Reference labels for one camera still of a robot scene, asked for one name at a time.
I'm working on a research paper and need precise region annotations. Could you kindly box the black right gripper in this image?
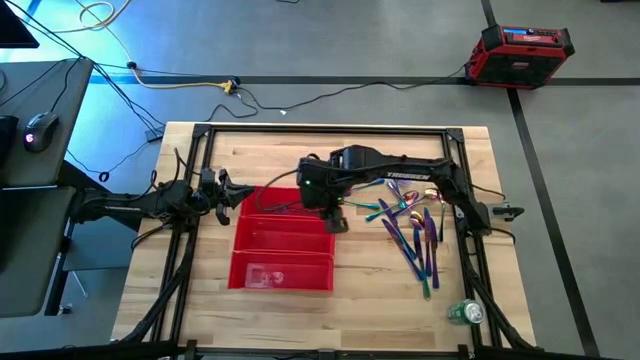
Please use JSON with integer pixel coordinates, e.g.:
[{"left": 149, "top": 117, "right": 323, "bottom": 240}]
[{"left": 298, "top": 158, "right": 350, "bottom": 235}]

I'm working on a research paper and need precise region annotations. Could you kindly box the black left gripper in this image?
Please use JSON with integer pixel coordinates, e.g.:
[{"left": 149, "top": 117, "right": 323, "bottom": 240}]
[{"left": 199, "top": 168, "right": 255, "bottom": 227}]

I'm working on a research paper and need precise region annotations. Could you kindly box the red plastic bin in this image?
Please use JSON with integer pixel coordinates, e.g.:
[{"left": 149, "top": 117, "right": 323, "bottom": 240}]
[
  {"left": 239, "top": 185, "right": 326, "bottom": 220},
  {"left": 233, "top": 214, "right": 336, "bottom": 255},
  {"left": 227, "top": 249, "right": 335, "bottom": 293}
]

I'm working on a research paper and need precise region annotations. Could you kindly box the iridescent spoon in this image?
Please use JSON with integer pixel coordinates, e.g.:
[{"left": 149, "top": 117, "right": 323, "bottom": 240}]
[
  {"left": 391, "top": 189, "right": 421, "bottom": 219},
  {"left": 409, "top": 210, "right": 426, "bottom": 274},
  {"left": 386, "top": 178, "right": 407, "bottom": 209}
]

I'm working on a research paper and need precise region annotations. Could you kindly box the pile of metal spoons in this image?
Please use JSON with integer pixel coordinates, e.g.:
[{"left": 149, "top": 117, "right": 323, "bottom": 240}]
[{"left": 402, "top": 187, "right": 441, "bottom": 211}]

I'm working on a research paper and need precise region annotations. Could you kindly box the clear plastic card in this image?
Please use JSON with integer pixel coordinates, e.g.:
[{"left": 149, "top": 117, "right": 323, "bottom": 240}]
[{"left": 243, "top": 263, "right": 286, "bottom": 290}]

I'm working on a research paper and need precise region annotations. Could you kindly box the black desk foot bar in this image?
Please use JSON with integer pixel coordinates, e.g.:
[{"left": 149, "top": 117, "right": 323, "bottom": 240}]
[{"left": 57, "top": 158, "right": 144, "bottom": 232}]

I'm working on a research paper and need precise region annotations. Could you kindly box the green soda can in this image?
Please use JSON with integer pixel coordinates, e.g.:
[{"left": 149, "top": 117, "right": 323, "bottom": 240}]
[{"left": 447, "top": 298, "right": 486, "bottom": 327}]

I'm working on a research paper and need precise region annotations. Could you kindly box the grey desk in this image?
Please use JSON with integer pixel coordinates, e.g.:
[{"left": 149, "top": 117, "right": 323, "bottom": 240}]
[{"left": 0, "top": 58, "right": 95, "bottom": 189}]

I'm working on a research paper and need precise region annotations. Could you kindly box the black computer mouse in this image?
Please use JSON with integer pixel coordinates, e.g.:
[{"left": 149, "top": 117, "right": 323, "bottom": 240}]
[{"left": 22, "top": 110, "right": 60, "bottom": 154}]

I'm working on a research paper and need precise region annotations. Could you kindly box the dark grey side table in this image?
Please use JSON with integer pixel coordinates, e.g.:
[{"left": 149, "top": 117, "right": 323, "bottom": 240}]
[{"left": 0, "top": 185, "right": 77, "bottom": 320}]

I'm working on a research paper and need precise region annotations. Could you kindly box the black keyboard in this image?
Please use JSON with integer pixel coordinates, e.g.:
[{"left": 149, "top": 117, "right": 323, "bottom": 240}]
[{"left": 0, "top": 114, "right": 19, "bottom": 169}]

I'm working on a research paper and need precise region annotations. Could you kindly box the red black jobsite radio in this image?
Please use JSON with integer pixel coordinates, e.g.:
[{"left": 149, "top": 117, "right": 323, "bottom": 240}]
[{"left": 463, "top": 23, "right": 576, "bottom": 91}]

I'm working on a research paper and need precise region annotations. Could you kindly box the black monitor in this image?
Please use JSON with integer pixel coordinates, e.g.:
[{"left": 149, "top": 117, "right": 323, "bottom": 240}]
[{"left": 0, "top": 0, "right": 40, "bottom": 50}]

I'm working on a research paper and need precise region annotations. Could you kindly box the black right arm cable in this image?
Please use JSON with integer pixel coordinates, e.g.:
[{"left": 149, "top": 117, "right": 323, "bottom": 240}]
[{"left": 255, "top": 168, "right": 301, "bottom": 214}]

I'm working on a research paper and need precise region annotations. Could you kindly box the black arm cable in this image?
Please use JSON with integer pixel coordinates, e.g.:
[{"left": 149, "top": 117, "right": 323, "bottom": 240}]
[
  {"left": 147, "top": 147, "right": 204, "bottom": 201},
  {"left": 255, "top": 168, "right": 301, "bottom": 214}
]

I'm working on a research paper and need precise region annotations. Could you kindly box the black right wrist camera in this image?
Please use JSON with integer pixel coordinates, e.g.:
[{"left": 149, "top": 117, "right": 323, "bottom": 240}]
[{"left": 298, "top": 172, "right": 319, "bottom": 194}]

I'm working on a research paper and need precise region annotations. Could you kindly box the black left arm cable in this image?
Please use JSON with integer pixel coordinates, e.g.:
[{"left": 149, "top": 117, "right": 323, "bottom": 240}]
[{"left": 147, "top": 147, "right": 204, "bottom": 201}]

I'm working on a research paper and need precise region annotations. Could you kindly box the short black floor cable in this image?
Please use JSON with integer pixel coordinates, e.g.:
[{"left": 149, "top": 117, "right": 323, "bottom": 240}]
[{"left": 204, "top": 88, "right": 260, "bottom": 124}]

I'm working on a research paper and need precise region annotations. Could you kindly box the black radio power cable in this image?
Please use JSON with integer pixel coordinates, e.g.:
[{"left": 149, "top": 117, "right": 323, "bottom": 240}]
[{"left": 234, "top": 63, "right": 469, "bottom": 112}]

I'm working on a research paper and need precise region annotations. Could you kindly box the cream yellow extension cord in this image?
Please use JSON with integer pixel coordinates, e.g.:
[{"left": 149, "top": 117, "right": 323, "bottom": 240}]
[{"left": 52, "top": 0, "right": 237, "bottom": 96}]

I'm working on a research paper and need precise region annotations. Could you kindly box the black looped floor cable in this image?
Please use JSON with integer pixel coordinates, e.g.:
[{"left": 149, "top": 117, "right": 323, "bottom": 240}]
[{"left": 64, "top": 137, "right": 164, "bottom": 184}]

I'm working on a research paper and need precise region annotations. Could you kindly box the grey desk base plate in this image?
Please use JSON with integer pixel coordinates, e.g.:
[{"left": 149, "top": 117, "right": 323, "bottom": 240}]
[{"left": 62, "top": 219, "right": 146, "bottom": 274}]

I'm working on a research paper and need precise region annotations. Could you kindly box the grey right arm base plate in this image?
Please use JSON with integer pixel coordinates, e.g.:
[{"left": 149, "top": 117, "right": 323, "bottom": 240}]
[{"left": 492, "top": 201, "right": 526, "bottom": 223}]

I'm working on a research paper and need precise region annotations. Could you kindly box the black mouse cable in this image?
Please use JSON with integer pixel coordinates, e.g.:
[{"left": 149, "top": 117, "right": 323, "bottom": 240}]
[{"left": 47, "top": 55, "right": 84, "bottom": 115}]

